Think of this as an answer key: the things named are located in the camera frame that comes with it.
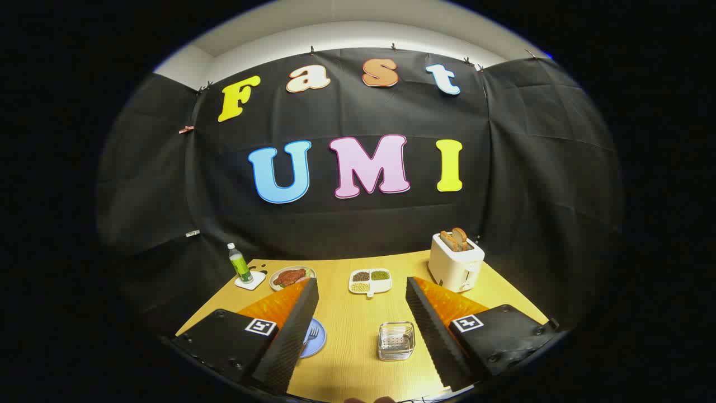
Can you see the perforated metal basket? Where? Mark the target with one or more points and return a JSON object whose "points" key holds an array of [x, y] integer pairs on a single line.
{"points": [[396, 340]]}

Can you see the white divided dish with beans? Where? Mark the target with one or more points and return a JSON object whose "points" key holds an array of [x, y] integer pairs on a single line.
{"points": [[370, 281]]}

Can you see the blue plate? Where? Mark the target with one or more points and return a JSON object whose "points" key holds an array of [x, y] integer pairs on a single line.
{"points": [[318, 344]]}

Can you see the white square coaster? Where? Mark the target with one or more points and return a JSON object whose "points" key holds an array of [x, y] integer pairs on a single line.
{"points": [[250, 282]]}

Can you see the metal fork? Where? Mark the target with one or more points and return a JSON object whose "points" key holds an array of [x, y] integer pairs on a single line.
{"points": [[311, 334]]}

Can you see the plate of meat and vegetables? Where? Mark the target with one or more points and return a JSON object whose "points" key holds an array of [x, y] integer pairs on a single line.
{"points": [[291, 276]]}

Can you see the green drink bottle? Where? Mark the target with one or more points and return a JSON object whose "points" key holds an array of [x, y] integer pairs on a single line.
{"points": [[239, 263]]}

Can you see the toasted bread slice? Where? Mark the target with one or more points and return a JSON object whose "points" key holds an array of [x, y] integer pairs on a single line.
{"points": [[447, 239], [460, 235]]}

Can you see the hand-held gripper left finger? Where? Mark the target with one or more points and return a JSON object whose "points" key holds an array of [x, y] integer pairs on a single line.
{"points": [[291, 341]]}

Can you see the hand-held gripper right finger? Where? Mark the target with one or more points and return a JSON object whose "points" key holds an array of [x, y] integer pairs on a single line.
{"points": [[433, 336]]}

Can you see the white toaster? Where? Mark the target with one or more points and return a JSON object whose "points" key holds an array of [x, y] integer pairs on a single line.
{"points": [[453, 268]]}

